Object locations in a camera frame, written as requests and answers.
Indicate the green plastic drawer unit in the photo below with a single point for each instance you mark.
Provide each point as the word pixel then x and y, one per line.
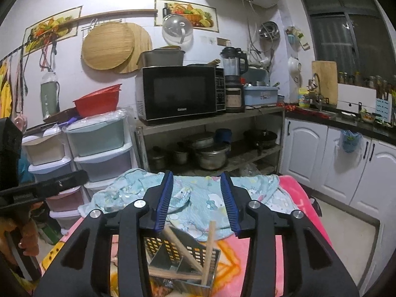
pixel 92 136

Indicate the blue plastic bag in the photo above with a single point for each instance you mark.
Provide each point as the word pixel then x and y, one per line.
pixel 349 142

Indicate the blue mug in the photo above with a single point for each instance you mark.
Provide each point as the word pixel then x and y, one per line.
pixel 223 136

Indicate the red plastic basin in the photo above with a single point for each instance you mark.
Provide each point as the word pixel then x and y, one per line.
pixel 96 102

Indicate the steel pot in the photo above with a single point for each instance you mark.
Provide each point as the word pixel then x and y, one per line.
pixel 212 157

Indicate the yellow garment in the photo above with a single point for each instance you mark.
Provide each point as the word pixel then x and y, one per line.
pixel 3 92

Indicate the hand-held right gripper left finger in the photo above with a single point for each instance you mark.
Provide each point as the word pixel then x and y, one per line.
pixel 162 204

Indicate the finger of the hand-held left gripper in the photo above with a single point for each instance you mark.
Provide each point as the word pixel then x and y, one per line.
pixel 71 181

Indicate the metal kitchen shelf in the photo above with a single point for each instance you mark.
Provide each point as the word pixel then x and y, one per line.
pixel 201 119

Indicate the light blue printed cloth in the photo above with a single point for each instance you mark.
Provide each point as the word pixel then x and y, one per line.
pixel 198 198

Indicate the green hanging bottle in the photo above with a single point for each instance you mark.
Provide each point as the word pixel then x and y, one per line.
pixel 49 99

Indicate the wooden cutting board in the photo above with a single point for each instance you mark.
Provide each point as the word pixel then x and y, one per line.
pixel 324 80

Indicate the yellow label container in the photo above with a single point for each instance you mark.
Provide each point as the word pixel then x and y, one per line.
pixel 304 99

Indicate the round wooden board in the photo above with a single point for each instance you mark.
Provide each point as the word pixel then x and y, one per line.
pixel 144 46

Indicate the bowl of food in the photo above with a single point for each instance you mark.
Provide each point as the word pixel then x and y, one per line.
pixel 368 117

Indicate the black microwave oven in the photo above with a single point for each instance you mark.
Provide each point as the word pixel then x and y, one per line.
pixel 182 92

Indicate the metal faucet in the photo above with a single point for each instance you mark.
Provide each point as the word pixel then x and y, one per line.
pixel 315 79

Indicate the hanging metal bowls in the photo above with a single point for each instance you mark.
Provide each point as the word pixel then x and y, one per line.
pixel 269 31

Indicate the black tray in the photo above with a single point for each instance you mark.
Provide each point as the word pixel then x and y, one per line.
pixel 62 116

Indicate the pile of chopsticks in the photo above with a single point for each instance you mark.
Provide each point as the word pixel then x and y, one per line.
pixel 208 253

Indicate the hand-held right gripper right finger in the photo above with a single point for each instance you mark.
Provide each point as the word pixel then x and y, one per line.
pixel 230 204

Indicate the dark window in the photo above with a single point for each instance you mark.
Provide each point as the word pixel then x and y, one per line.
pixel 328 37

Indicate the blue dish rack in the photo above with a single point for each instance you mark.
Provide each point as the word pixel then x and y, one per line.
pixel 260 96

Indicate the black blender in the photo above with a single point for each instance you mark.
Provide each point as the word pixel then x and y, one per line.
pixel 232 65

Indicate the blue knife rack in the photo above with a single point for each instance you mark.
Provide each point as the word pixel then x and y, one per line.
pixel 383 108

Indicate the row of glass jars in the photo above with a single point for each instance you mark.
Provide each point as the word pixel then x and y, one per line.
pixel 371 80

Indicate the white kitchen cabinets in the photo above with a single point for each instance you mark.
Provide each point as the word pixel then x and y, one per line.
pixel 306 148

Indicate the long wooden rolling pin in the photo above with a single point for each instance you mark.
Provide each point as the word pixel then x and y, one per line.
pixel 123 13

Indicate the pink printed blanket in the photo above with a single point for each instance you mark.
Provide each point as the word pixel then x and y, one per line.
pixel 298 195

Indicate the person's left hand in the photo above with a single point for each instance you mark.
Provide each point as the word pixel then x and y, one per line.
pixel 29 238

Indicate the hanging packets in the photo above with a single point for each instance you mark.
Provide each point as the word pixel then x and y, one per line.
pixel 297 38

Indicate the black pan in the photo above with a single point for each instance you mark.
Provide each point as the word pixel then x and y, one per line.
pixel 260 137

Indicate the fruit wall poster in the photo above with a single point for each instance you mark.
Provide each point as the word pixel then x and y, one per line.
pixel 46 27
pixel 198 12

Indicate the round bamboo mat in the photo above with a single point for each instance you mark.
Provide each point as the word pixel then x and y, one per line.
pixel 106 45

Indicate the green plastic utensil basket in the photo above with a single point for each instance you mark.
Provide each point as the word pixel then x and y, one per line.
pixel 154 261

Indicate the clear dome lid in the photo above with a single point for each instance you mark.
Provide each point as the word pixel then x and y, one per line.
pixel 176 29

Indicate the black kitchen countertop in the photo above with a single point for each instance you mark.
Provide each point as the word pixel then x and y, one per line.
pixel 340 122

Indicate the white box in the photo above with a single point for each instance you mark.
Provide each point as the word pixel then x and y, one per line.
pixel 355 96

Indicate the beige plastic drawer unit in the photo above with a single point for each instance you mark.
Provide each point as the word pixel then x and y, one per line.
pixel 43 154

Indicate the grey pot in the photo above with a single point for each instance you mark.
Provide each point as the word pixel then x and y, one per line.
pixel 161 57

